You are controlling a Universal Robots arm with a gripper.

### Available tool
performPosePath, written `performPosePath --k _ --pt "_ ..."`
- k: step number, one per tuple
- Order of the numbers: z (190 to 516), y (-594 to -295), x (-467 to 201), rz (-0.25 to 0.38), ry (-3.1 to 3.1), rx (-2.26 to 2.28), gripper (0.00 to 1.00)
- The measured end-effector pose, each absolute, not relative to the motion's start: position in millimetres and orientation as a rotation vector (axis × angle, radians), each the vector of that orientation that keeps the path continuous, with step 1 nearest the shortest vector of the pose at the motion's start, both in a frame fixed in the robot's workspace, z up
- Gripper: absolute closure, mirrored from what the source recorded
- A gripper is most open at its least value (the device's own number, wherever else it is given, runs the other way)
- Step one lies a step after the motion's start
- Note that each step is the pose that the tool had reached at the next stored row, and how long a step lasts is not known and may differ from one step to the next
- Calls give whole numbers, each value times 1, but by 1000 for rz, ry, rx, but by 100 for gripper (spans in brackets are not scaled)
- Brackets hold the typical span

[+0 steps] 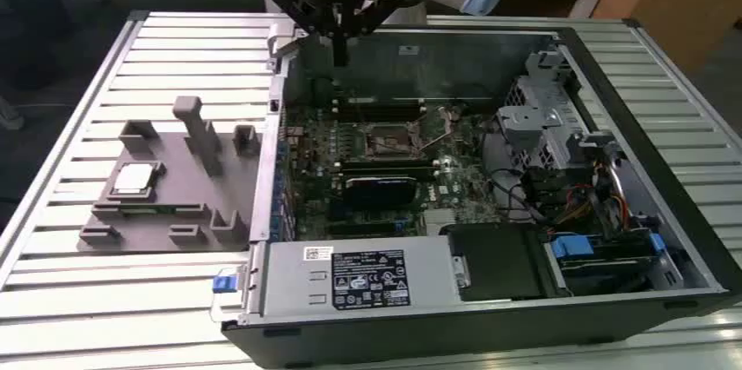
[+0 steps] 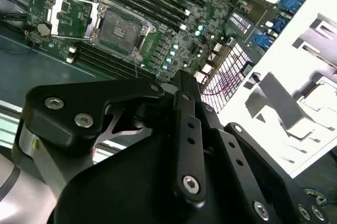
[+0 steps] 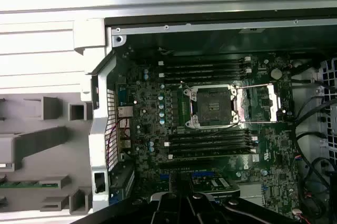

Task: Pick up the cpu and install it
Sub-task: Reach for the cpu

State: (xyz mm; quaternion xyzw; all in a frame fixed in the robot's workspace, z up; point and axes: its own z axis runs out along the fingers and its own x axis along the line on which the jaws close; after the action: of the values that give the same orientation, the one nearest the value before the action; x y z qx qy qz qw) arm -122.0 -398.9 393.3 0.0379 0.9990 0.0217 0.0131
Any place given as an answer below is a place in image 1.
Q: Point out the silver square CPU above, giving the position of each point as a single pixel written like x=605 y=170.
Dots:
x=137 y=179

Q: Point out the black CPU socket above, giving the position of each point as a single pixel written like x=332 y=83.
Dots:
x=390 y=140

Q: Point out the black RAM slot bank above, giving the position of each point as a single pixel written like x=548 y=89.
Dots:
x=382 y=167
x=377 y=111

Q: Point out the silver metal drive cage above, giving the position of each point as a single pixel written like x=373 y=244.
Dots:
x=531 y=120

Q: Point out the black graphics card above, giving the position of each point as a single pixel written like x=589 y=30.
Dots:
x=380 y=194

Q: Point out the green motherboard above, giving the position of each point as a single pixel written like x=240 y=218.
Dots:
x=464 y=196

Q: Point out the silver chipset heat sink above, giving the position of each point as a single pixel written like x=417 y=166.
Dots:
x=441 y=219

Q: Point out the gray parts rack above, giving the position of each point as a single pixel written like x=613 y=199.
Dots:
x=192 y=196

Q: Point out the green RAM stick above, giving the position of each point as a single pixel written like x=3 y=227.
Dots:
x=145 y=211

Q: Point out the black plastic cover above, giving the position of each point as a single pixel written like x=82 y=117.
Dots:
x=499 y=261

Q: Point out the silver power supply with label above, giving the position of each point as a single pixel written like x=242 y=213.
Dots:
x=290 y=283

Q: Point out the hard disk in blue carrier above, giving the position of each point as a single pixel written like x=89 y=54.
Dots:
x=572 y=248

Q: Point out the blue case latch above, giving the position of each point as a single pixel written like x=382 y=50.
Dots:
x=226 y=284

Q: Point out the black open PC case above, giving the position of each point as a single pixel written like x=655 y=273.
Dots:
x=406 y=339

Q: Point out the gray plastic bracket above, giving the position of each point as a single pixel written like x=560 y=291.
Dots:
x=545 y=61
x=592 y=140

